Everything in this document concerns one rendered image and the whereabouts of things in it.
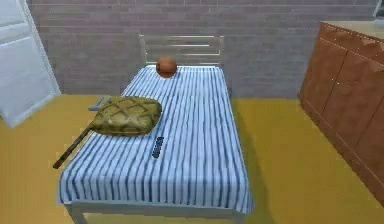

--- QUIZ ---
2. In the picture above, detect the dark baseball bat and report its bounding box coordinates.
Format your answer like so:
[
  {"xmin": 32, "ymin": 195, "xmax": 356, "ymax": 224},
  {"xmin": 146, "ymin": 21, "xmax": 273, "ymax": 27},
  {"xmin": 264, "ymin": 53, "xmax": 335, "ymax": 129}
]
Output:
[{"xmin": 52, "ymin": 123, "xmax": 94, "ymax": 170}]

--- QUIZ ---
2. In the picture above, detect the olive green pillow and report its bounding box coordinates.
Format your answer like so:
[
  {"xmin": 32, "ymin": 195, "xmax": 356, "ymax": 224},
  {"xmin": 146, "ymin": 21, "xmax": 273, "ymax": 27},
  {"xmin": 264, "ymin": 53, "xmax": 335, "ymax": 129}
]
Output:
[{"xmin": 90, "ymin": 95, "xmax": 163, "ymax": 137}]

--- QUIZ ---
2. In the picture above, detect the white room door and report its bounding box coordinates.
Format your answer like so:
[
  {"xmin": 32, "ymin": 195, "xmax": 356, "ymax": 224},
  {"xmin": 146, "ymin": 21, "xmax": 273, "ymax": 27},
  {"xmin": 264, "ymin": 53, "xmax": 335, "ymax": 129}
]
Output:
[{"xmin": 0, "ymin": 0, "xmax": 62, "ymax": 129}]

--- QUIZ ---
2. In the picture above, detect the orange basketball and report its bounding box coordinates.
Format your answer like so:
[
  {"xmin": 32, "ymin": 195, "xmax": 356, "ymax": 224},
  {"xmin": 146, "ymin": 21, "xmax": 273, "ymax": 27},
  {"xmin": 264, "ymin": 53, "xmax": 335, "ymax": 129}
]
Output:
[{"xmin": 155, "ymin": 56, "xmax": 178, "ymax": 79}]

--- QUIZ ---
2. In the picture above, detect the brown wooden cupboard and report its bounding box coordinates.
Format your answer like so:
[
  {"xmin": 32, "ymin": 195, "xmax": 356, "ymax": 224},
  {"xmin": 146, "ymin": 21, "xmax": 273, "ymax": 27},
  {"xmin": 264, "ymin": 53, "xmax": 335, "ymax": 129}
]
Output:
[{"xmin": 297, "ymin": 20, "xmax": 384, "ymax": 208}]

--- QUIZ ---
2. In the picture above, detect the blue striped bed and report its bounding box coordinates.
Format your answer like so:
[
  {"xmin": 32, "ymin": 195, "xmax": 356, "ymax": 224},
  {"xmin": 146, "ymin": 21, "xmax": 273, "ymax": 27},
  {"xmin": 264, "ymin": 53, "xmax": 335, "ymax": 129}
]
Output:
[{"xmin": 57, "ymin": 33, "xmax": 256, "ymax": 224}]

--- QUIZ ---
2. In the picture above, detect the grey blue small object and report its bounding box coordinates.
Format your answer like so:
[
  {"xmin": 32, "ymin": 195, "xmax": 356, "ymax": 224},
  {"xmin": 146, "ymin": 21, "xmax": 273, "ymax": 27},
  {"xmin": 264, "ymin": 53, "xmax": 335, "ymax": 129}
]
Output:
[{"xmin": 87, "ymin": 95, "xmax": 112, "ymax": 112}]

